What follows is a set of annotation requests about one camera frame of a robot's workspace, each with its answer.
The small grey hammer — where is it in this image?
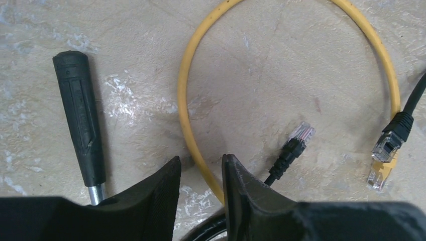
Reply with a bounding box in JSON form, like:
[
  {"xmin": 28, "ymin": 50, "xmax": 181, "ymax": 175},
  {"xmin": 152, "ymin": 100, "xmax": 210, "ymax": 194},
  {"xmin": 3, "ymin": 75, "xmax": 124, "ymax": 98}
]
[{"xmin": 52, "ymin": 51, "xmax": 106, "ymax": 205}]

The coiled black cable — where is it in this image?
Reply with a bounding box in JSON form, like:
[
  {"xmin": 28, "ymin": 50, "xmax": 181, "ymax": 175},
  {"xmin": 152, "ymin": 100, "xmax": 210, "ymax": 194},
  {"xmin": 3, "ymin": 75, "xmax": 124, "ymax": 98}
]
[{"xmin": 179, "ymin": 121, "xmax": 317, "ymax": 241}]

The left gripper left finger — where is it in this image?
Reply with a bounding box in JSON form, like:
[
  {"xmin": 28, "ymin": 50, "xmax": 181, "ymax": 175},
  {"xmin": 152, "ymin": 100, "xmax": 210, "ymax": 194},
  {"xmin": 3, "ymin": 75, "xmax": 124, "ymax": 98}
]
[{"xmin": 1, "ymin": 156, "xmax": 181, "ymax": 240}]

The yellow ethernet cable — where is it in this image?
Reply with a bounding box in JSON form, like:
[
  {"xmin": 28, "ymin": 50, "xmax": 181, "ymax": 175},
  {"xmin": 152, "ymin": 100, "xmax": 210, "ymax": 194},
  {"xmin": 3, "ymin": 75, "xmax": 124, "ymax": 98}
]
[{"xmin": 176, "ymin": 0, "xmax": 401, "ymax": 205}]

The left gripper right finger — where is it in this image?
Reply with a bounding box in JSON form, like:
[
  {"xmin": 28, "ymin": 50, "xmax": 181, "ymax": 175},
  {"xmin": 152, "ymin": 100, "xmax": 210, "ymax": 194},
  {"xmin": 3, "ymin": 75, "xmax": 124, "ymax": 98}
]
[{"xmin": 222, "ymin": 154, "xmax": 425, "ymax": 240}]

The long black cable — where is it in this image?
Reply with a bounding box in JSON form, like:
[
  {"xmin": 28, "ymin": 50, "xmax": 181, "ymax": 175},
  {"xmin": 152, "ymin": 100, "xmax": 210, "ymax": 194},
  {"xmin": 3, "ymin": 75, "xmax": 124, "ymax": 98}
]
[{"xmin": 371, "ymin": 71, "xmax": 426, "ymax": 164}]

